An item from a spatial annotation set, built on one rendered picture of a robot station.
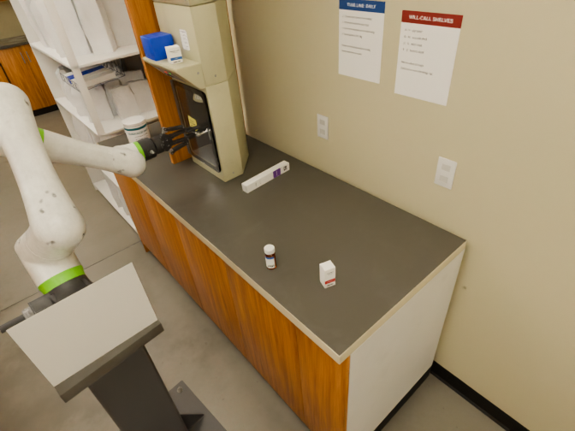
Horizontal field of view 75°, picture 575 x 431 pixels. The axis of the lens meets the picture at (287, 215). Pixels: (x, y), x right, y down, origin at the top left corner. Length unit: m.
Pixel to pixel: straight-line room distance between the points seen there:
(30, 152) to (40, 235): 0.24
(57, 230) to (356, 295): 0.89
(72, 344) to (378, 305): 0.90
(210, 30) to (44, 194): 0.90
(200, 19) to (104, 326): 1.15
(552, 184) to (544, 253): 0.25
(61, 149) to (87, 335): 0.64
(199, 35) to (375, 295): 1.18
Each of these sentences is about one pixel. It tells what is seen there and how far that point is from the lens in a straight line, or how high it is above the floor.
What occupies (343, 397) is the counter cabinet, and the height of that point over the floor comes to 0.67.
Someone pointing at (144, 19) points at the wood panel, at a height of 1.65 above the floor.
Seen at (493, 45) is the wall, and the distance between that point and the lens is 1.33.
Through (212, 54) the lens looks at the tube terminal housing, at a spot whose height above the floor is 1.53.
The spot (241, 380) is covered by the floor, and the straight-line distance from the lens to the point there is 2.23.
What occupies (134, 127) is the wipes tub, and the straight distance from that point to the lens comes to 2.41.
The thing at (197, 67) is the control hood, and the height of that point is 1.50.
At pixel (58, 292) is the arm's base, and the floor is 1.13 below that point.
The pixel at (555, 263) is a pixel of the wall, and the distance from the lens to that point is 1.52.
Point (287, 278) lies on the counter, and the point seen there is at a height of 0.94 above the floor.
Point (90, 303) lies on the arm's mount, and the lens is 1.18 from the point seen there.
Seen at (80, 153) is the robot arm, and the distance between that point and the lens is 1.53.
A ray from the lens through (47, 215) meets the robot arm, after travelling 1.17.
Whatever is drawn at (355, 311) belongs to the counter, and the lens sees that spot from 1.25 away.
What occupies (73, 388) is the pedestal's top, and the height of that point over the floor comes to 0.93.
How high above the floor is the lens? 1.91
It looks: 37 degrees down
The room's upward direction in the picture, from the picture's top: 5 degrees counter-clockwise
